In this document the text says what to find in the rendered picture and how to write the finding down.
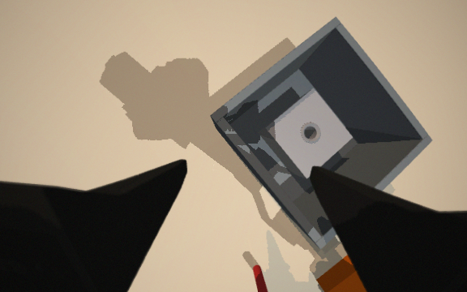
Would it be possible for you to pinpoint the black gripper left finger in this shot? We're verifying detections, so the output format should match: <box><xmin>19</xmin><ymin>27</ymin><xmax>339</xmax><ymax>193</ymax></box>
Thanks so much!
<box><xmin>0</xmin><ymin>159</ymin><xmax>187</xmax><ymax>292</ymax></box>

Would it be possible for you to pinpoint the red peg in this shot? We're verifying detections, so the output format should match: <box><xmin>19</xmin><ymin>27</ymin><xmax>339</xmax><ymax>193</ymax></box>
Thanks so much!
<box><xmin>253</xmin><ymin>265</ymin><xmax>268</xmax><ymax>292</ymax></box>

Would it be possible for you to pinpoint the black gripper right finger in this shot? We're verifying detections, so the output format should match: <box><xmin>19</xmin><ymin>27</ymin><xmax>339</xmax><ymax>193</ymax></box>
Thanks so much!
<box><xmin>310</xmin><ymin>166</ymin><xmax>467</xmax><ymax>292</ymax></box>

